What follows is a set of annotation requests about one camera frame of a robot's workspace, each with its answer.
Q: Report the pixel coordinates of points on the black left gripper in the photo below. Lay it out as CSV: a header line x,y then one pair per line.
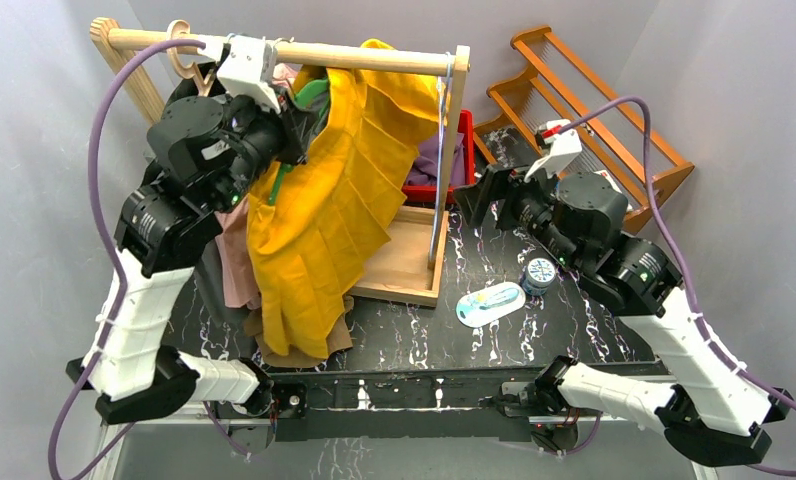
x,y
294,124

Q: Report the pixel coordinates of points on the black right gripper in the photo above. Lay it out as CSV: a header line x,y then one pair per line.
x,y
497,183

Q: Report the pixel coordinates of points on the purple skirt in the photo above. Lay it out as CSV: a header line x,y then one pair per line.
x,y
438,166

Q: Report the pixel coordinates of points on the yellow pleated skirt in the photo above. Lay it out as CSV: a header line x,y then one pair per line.
x,y
311,231

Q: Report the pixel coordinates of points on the light blue wire hanger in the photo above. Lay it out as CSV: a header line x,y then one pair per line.
x,y
443,89

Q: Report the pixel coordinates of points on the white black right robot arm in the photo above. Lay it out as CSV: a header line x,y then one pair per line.
x,y
709,414

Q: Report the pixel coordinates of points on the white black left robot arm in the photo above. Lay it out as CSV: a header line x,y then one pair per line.
x,y
208,152

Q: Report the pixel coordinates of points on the green plastic hanger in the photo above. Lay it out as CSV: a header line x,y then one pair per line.
x,y
308,95

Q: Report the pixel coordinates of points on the blue patterned round tin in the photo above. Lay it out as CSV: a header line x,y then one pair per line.
x,y
538,275

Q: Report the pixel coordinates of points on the red plastic bin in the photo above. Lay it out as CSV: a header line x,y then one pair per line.
x,y
427,194

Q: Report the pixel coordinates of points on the small white box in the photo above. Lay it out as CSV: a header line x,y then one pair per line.
x,y
612,181

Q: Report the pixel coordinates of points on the white blister pack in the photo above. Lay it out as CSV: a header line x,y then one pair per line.
x,y
482,307

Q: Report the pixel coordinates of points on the wooden clothes rack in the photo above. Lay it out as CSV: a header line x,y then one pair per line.
x,y
399,271

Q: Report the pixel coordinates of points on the pink garment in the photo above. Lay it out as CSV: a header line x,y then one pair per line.
x,y
239,285

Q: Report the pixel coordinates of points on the grey garment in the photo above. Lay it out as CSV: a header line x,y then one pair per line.
x,y
206,278

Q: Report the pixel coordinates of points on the brown garment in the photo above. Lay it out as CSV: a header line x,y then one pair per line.
x,y
332,338

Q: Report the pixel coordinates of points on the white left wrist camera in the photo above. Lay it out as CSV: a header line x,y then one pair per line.
x,y
245,67

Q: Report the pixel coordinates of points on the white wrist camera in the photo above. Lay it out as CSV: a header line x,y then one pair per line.
x,y
562,145
245,67

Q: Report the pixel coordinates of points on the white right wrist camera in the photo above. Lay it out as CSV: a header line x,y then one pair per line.
x,y
562,145

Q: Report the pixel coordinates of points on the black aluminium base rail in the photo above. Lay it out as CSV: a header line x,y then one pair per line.
x,y
409,425

